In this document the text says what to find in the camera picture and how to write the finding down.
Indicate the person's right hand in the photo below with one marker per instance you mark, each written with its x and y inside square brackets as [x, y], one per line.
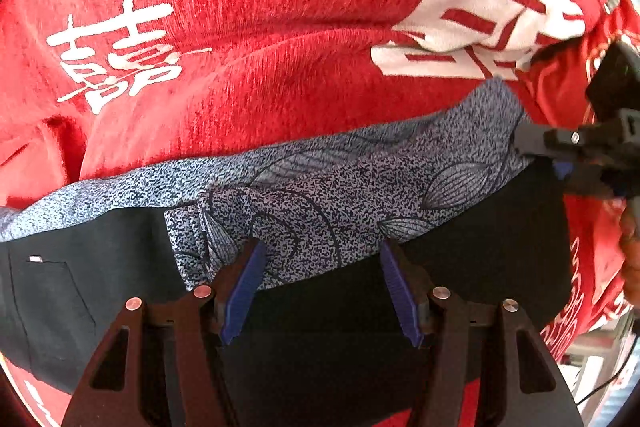
[631, 252]

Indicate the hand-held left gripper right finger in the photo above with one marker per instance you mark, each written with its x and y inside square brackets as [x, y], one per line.
[397, 297]

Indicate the red embroidered cushion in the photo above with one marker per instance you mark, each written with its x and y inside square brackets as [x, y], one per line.
[590, 232]

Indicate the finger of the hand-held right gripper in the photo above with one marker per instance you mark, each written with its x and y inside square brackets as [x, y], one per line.
[575, 174]
[555, 139]

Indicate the black pants with blue trim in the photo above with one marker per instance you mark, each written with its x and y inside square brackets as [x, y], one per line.
[320, 207]

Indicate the red printed blanket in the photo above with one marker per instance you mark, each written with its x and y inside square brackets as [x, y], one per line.
[250, 7]

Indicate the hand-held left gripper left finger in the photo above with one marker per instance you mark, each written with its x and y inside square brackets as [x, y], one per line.
[245, 292]

